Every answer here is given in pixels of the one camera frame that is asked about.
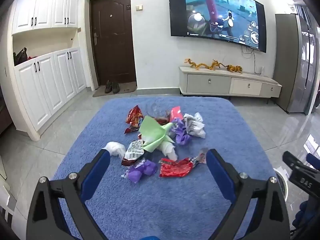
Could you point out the small white device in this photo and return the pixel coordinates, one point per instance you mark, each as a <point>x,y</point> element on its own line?
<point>262,70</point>

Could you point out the white round trash bin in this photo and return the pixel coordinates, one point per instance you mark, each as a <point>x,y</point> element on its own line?
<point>282,180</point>

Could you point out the person's right hand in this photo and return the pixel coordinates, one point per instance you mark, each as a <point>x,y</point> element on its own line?
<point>303,215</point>

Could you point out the green paper sheet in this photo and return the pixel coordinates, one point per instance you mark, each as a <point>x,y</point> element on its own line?
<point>152,132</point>

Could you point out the white printed paper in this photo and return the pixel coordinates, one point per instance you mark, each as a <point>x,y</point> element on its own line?
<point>197,127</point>

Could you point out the clear plastic wrapper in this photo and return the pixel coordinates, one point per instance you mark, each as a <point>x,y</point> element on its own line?
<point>156,110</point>

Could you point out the white crumpled tissue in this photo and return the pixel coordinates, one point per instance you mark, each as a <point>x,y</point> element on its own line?
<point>115,148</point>

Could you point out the white wall cabinets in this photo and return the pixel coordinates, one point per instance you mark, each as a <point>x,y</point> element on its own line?
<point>45,5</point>

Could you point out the long golden dragon figurine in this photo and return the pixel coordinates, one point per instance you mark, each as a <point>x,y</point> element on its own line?
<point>202,64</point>

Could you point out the pink paper box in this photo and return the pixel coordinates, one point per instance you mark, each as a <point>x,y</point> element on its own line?
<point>176,112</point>

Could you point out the white grey television stand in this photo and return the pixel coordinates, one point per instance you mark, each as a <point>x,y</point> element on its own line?
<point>225,82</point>

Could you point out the wall-mounted television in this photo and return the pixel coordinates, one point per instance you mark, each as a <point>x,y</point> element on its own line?
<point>217,12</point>

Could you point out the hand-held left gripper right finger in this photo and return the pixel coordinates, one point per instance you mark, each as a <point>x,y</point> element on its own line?
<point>218,177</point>

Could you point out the brown white snack wrapper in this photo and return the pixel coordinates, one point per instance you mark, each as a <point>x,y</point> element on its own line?
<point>132,152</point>

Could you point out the brown doormat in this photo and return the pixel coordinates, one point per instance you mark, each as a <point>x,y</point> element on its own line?
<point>125,90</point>

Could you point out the small red cloth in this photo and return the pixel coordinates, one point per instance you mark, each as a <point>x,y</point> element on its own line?
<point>32,57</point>

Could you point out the wall light switch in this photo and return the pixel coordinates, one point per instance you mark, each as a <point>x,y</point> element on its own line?
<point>139,7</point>

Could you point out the blue fluffy mat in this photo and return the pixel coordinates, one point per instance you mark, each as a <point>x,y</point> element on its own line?
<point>160,205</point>

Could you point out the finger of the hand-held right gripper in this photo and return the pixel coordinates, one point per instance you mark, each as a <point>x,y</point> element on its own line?
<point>313,156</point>
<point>292,160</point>

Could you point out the red orange snack wrapper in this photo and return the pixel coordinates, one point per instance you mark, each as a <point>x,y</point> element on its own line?
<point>135,117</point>

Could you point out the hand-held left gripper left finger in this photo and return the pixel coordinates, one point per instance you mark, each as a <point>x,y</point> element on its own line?
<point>96,177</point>

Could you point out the purple wrapper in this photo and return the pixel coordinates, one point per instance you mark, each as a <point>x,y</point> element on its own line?
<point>181,135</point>
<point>143,170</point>

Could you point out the grey refrigerator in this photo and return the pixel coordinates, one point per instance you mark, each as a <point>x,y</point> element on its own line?
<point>292,62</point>

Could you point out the dark handbag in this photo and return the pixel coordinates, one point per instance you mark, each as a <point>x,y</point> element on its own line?
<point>20,56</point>

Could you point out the dark brown door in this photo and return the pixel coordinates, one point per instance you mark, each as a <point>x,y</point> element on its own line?
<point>112,40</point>

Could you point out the brown shoe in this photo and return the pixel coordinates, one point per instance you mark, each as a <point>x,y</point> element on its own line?
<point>108,86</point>
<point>115,86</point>

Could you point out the red foil wrapper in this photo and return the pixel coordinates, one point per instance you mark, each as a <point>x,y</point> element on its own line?
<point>175,168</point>

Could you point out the white base cabinets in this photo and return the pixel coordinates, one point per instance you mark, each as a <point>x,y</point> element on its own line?
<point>50,87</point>

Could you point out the dark brown furniture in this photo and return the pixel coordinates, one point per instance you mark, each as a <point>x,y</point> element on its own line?
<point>5,120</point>

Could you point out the small golden dragon figurine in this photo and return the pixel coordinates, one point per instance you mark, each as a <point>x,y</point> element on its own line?
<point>235,69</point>

